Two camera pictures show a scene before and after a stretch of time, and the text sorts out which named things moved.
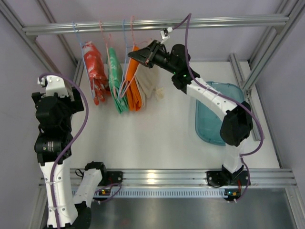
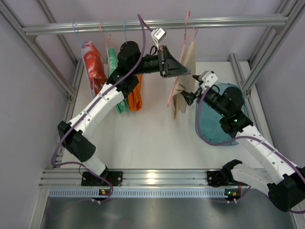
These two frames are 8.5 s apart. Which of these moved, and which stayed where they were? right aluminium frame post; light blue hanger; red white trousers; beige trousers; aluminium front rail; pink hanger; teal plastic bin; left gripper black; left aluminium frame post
Moved: beige trousers; left gripper black; pink hanger
Stayed: light blue hanger; left aluminium frame post; teal plastic bin; right aluminium frame post; red white trousers; aluminium front rail
